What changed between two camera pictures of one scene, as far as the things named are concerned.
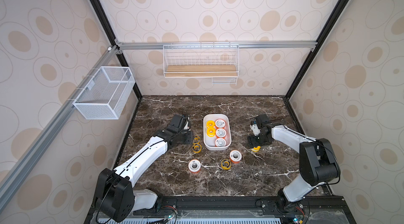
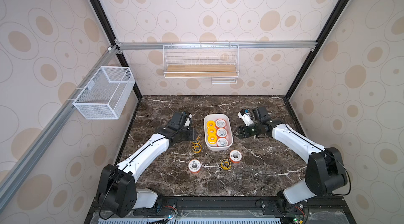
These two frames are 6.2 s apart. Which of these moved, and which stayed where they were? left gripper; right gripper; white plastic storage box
Moved: right gripper
Stayed: left gripper; white plastic storage box
